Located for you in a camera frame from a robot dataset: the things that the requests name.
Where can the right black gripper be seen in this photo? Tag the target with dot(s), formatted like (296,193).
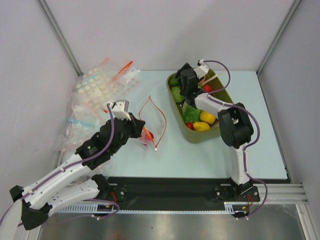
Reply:
(189,91)

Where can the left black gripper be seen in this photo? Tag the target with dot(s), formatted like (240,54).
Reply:
(136,125)

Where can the red toy apple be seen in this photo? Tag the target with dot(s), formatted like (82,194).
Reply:
(146,138)

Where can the clear orange-zipper bag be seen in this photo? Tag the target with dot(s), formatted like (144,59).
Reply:
(155,121)

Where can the olive green plastic bin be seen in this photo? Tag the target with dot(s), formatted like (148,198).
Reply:
(193,136)

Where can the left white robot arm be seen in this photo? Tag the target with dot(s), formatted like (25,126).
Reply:
(50,194)

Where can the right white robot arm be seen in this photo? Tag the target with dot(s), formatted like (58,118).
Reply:
(235,126)

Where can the pile of spare zip bags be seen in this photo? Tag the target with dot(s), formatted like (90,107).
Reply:
(106,82)

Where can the green toy cucumber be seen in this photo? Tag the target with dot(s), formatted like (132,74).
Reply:
(174,82)

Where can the green toy bell pepper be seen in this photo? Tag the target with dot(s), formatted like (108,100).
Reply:
(176,94)

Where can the red toy strawberry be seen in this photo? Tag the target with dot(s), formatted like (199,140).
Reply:
(206,88)

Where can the green toy cabbage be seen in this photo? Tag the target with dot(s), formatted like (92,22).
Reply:
(190,114)

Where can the small red toy tomato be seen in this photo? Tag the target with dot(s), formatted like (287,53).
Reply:
(189,125)

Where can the yellow toy pear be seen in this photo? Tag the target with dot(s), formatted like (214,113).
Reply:
(201,126)

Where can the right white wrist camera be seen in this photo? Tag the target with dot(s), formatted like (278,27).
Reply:
(202,69)

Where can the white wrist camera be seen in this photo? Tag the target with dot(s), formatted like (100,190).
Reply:
(202,69)
(120,108)

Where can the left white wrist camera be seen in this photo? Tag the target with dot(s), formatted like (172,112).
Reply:
(120,108)

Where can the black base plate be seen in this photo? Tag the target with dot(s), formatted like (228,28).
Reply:
(217,190)

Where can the right aluminium corner post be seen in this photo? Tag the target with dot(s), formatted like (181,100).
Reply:
(279,35)

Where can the aluminium corner post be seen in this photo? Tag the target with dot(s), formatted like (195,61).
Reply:
(54,25)
(279,35)

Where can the white cable duct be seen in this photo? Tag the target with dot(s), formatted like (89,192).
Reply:
(151,206)

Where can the left aluminium corner post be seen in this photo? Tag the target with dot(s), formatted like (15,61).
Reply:
(54,25)

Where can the aluminium frame rail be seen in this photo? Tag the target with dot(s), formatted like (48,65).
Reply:
(286,193)

